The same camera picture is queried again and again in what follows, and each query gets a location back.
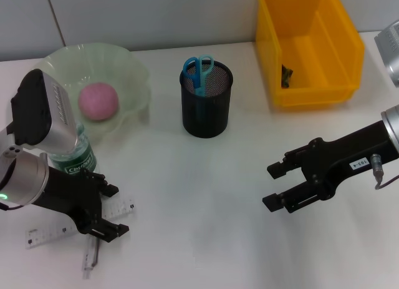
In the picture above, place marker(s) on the grey clear ballpoint pen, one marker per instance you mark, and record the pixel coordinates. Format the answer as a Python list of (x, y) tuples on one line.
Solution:
[(88, 257)]

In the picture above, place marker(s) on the pink peach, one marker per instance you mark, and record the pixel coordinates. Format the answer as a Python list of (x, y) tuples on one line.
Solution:
[(98, 101)]

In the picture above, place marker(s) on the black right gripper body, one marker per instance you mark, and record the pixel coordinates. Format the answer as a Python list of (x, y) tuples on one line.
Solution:
[(343, 154)]

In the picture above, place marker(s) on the transparent plastic ruler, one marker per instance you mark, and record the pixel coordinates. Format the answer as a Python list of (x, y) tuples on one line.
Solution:
[(118, 208)]

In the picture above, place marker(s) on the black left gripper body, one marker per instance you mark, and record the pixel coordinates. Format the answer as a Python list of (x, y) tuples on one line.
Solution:
[(68, 195)]

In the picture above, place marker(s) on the yellow plastic bin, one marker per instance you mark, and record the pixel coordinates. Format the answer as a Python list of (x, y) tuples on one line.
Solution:
[(311, 36)]

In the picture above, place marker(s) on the clear green-label water bottle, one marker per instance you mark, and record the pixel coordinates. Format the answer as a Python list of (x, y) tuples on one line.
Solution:
[(78, 158)]

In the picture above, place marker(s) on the blue plastic scissors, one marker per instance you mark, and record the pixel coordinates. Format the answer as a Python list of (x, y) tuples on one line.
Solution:
[(191, 73)]

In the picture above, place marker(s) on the green plastic wrapper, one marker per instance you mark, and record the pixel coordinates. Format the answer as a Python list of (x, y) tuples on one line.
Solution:
[(286, 76)]

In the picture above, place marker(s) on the pale green glass fruit plate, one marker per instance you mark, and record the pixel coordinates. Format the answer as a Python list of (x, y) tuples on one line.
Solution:
[(124, 70)]

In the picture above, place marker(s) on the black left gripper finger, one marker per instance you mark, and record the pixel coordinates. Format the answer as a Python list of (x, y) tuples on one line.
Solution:
[(104, 186), (109, 231)]

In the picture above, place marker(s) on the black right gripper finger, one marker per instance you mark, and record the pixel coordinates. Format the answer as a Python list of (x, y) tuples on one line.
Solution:
[(290, 161), (296, 200)]

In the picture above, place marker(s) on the black mesh pen holder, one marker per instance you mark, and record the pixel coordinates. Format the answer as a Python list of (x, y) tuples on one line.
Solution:
[(205, 114)]

